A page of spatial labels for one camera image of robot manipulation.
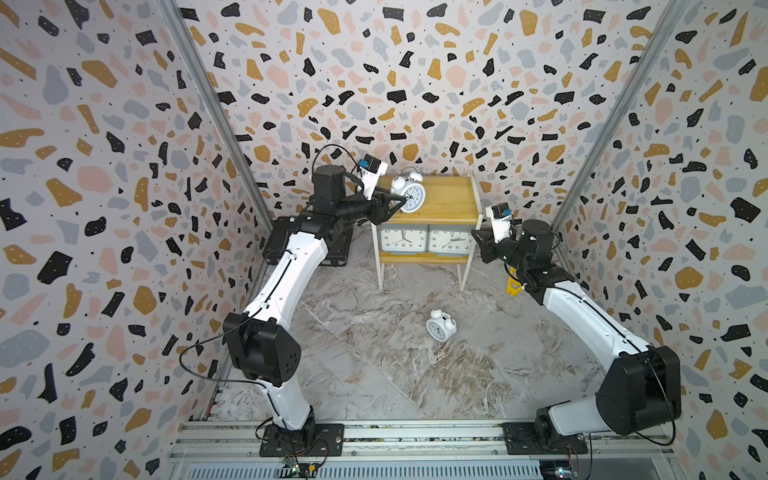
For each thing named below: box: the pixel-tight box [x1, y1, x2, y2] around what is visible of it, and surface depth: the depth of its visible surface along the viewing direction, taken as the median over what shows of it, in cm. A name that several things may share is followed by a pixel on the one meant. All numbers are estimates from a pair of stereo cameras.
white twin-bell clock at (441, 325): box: [426, 308, 457, 342], surface depth 89 cm
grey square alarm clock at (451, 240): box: [428, 224, 476, 257], surface depth 91 cm
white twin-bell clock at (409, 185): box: [390, 166, 426, 214], surface depth 75 cm
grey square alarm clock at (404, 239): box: [380, 224, 429, 255], surface depth 91 cm
